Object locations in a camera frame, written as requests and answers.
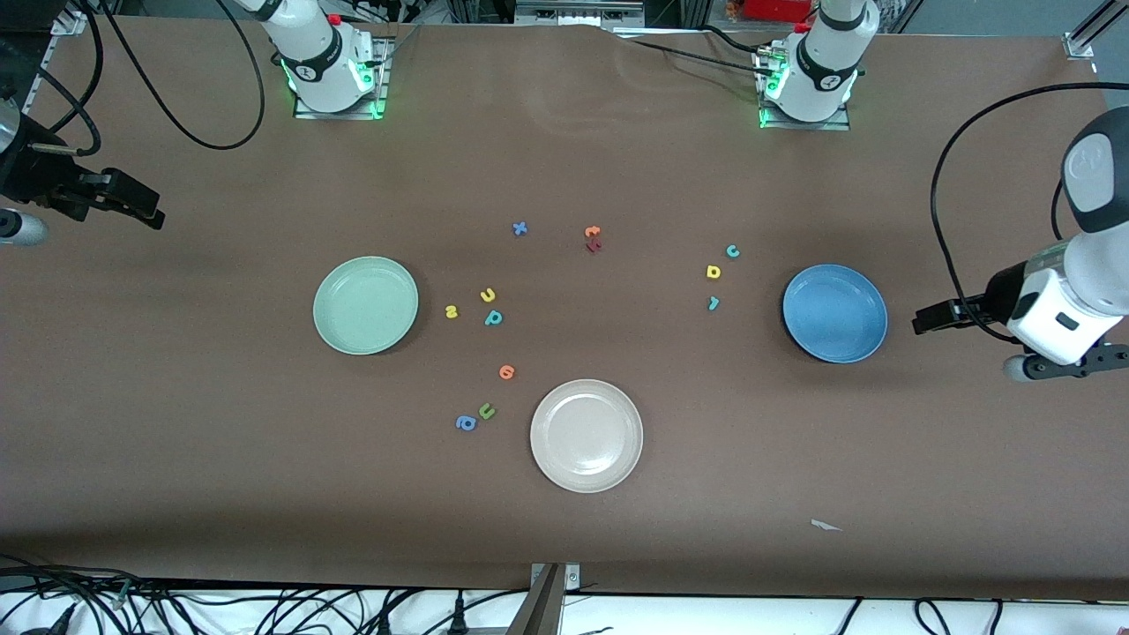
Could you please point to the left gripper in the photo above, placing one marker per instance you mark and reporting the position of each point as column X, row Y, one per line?
column 995, row 302

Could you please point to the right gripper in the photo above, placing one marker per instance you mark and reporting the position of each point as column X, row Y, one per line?
column 35, row 172

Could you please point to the pale green plate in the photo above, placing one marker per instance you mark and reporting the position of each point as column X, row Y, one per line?
column 366, row 306

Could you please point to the red box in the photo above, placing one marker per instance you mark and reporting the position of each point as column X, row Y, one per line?
column 776, row 9

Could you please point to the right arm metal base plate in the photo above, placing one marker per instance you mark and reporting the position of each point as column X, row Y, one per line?
column 381, row 88

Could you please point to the grey metal box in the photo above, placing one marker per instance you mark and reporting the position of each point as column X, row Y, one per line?
column 578, row 12

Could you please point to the blue plate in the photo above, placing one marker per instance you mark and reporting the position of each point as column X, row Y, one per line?
column 834, row 313

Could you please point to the black power plug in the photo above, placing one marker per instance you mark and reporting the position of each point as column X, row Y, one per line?
column 459, row 617
column 384, row 625

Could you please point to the aluminium frame post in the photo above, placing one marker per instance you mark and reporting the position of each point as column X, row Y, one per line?
column 542, row 608

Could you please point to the white paper scrap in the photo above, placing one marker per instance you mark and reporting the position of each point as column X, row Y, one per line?
column 824, row 526

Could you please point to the beige plate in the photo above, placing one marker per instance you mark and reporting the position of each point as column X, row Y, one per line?
column 586, row 436

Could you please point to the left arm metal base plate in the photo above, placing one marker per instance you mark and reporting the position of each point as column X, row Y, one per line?
column 829, row 124

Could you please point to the aluminium profile bar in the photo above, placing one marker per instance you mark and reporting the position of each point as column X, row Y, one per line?
column 1094, row 31

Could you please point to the metal table corner bracket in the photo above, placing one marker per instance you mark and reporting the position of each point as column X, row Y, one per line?
column 69, row 24

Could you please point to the green foam letter u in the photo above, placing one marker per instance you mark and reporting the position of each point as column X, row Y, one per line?
column 487, row 413

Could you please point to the blue foam letter a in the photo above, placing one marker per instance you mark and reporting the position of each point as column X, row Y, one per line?
column 466, row 425

